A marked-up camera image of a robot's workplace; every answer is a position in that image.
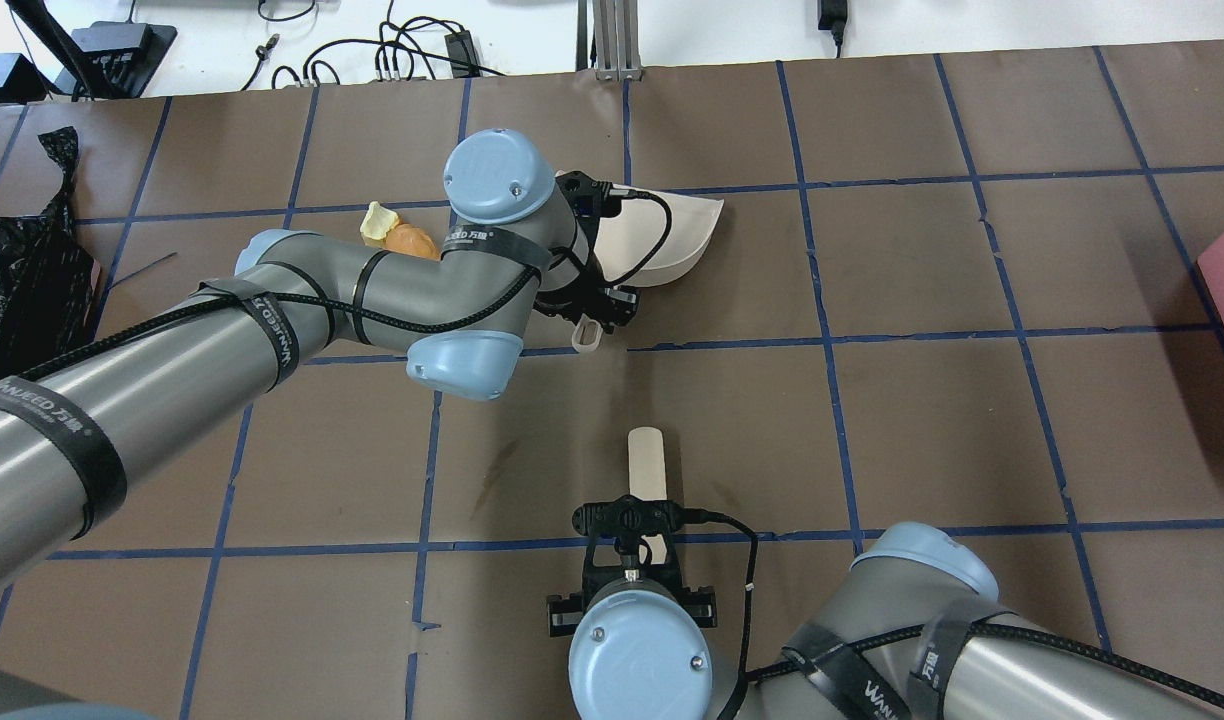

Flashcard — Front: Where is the black plastic bag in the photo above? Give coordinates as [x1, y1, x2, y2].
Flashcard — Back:
[0, 126, 100, 380]

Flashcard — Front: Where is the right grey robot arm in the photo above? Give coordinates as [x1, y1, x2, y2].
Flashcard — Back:
[547, 495, 1224, 719]

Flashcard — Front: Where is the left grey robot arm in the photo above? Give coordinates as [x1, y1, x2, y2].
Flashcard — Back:
[0, 129, 639, 591]

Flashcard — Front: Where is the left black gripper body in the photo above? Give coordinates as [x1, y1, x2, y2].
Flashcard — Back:
[532, 170, 641, 331]

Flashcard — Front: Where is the pale yellow food scrap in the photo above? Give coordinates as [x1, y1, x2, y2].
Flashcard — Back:
[359, 201, 403, 249]

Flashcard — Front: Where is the black power brick top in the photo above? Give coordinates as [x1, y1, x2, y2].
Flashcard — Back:
[444, 29, 483, 78]

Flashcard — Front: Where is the aluminium frame post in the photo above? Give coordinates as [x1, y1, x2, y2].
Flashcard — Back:
[592, 0, 643, 82]

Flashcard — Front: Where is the beige hand brush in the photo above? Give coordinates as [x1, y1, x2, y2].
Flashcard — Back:
[627, 427, 671, 571]

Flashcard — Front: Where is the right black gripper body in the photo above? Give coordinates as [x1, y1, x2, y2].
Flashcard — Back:
[545, 495, 718, 636]

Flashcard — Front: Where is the orange bread roll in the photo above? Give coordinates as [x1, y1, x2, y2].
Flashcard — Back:
[382, 223, 439, 263]

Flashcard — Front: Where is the beige plastic dustpan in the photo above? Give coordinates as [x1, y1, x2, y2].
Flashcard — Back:
[554, 170, 725, 353]

